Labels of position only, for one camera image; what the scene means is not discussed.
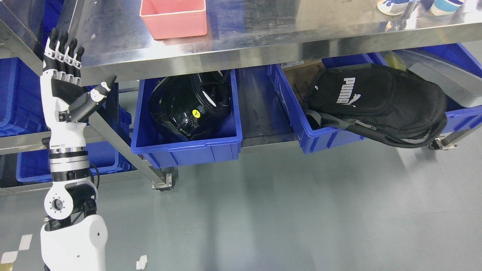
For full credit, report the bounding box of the blue bin lower left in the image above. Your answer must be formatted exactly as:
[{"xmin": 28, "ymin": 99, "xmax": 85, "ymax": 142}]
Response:
[{"xmin": 16, "ymin": 108, "xmax": 133, "ymax": 183}]

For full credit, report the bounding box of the white blue cup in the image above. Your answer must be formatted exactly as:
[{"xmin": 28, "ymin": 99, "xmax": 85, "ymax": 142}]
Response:
[{"xmin": 377, "ymin": 0, "xmax": 409, "ymax": 16}]

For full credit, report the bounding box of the light blue cup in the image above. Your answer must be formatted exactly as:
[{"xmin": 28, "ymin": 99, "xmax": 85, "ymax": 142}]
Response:
[{"xmin": 429, "ymin": 0, "xmax": 465, "ymax": 16}]

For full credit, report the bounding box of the black Puma backpack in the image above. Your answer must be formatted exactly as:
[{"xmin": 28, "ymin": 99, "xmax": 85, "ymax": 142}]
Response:
[{"xmin": 303, "ymin": 63, "xmax": 448, "ymax": 149}]

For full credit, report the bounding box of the cardboard piece in bin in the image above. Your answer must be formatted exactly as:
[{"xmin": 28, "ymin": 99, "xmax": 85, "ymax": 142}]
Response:
[{"xmin": 281, "ymin": 59, "xmax": 324, "ymax": 103}]

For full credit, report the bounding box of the blue bin with backpack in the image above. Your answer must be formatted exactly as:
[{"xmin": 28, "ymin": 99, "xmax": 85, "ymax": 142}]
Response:
[{"xmin": 267, "ymin": 52, "xmax": 387, "ymax": 154}]

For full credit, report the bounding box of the cart caster wheel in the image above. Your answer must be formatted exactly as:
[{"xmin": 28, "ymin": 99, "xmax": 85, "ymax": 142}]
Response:
[{"xmin": 150, "ymin": 167, "xmax": 178, "ymax": 192}]

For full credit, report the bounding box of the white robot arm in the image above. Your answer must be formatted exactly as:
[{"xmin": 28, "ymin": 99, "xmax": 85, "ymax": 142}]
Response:
[{"xmin": 41, "ymin": 146, "xmax": 108, "ymax": 271}]

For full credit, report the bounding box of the blue bin upper left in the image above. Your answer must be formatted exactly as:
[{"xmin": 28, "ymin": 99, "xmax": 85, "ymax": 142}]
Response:
[{"xmin": 0, "ymin": 57, "xmax": 48, "ymax": 137}]

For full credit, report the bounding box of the pink plastic storage box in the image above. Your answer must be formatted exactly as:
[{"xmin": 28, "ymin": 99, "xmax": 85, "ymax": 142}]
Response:
[{"xmin": 139, "ymin": 0, "xmax": 207, "ymax": 40}]

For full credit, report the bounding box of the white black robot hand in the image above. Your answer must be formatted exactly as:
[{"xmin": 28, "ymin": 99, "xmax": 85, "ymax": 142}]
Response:
[{"xmin": 40, "ymin": 28, "xmax": 117, "ymax": 149}]

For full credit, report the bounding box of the black glossy helmet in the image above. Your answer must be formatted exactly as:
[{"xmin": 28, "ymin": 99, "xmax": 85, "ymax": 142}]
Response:
[{"xmin": 148, "ymin": 71, "xmax": 232, "ymax": 143}]

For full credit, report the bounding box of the blue bin with helmet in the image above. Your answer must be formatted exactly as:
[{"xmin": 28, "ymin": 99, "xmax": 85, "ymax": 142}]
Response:
[{"xmin": 130, "ymin": 70, "xmax": 243, "ymax": 169}]

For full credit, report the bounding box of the blue bin far right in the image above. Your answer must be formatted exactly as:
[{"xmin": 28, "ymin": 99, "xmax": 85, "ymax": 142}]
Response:
[{"xmin": 368, "ymin": 43, "xmax": 482, "ymax": 134}]

